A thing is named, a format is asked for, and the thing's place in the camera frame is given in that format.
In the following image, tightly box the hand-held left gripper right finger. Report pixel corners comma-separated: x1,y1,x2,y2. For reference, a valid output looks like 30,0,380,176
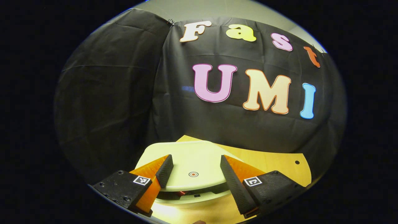
220,155,307,218

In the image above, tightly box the black backdrop cloth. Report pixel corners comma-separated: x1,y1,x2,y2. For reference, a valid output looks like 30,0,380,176
53,8,348,187

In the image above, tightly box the green desktop garbage bin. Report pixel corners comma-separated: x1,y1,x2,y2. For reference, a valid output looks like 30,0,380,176
134,140,246,207

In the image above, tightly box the wooden desktop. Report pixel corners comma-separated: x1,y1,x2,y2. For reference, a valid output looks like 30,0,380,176
149,135,312,224

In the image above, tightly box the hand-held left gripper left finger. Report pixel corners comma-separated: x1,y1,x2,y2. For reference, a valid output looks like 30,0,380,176
92,154,174,217

